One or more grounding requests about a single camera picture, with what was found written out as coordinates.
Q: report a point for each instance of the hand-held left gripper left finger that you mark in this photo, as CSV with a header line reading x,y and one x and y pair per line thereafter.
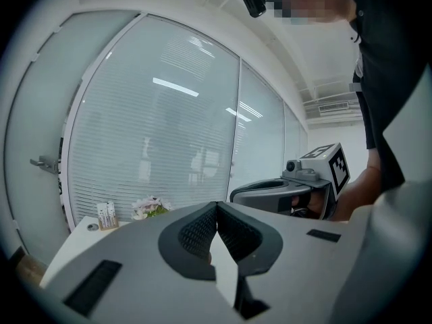
x,y
135,248

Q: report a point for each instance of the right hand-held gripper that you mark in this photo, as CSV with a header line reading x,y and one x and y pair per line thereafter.
x,y
337,167

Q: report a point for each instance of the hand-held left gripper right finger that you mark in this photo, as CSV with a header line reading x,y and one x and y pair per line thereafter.
x,y
303,265

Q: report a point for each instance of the person's right forearm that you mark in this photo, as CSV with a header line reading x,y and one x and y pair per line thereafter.
x,y
357,191

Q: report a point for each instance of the white rectangular table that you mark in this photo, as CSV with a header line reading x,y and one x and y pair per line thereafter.
x,y
74,245

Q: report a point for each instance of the person's right hand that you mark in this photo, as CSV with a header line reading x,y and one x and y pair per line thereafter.
x,y
315,204

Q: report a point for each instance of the wooden card holder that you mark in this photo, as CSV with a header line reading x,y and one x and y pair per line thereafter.
x,y
107,214

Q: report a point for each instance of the potted pink flower plant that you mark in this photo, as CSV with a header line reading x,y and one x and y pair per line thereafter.
x,y
148,204

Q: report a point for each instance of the small round grey dish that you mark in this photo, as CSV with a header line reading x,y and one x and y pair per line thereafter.
x,y
92,227

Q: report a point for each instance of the ceiling air vent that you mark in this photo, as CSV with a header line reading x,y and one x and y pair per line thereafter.
x,y
334,107

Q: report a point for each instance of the frosted glass door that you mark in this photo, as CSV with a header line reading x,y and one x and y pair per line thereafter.
x,y
40,96

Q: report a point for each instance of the person's black clothing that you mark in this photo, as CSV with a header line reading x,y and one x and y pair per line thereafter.
x,y
388,62

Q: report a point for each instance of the black head camera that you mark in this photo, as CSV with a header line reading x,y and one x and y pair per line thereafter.
x,y
253,0

